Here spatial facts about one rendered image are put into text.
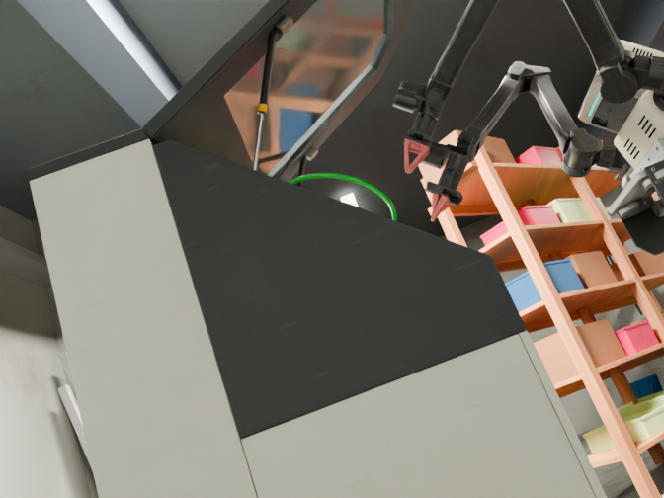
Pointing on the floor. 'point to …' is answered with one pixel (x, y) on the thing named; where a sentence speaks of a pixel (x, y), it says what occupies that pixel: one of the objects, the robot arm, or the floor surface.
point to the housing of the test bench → (135, 328)
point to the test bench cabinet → (434, 437)
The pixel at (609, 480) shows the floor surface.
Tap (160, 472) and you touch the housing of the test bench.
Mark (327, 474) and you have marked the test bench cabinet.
